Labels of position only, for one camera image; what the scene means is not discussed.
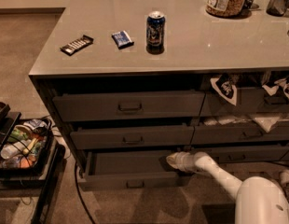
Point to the white sneaker right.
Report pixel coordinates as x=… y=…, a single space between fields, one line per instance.
x=284 y=181

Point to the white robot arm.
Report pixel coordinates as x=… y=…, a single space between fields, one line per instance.
x=257 y=199

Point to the large jar of nuts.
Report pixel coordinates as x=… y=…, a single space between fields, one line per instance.
x=224 y=8

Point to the black cart frame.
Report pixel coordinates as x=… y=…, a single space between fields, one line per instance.
x=25 y=199

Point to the grey drawer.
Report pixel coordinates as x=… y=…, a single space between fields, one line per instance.
x=128 y=105
x=245 y=153
x=131 y=170
x=149 y=136
x=249 y=101
x=238 y=133

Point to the blue drink can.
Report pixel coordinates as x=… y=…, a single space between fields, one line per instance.
x=155 y=25

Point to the grey counter cabinet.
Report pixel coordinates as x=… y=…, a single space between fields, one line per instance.
x=121 y=75

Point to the dark striped snack bar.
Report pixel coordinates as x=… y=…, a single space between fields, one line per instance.
x=76 y=45

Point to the black white chip bag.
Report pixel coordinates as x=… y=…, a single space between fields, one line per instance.
x=225 y=87

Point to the black bin of items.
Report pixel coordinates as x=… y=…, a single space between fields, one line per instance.
x=25 y=146

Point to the white plastic bag in drawer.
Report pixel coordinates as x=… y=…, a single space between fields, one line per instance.
x=266 y=121

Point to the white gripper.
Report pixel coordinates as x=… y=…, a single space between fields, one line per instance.
x=185 y=161

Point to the blue snack packet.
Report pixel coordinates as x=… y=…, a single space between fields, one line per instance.
x=122 y=39

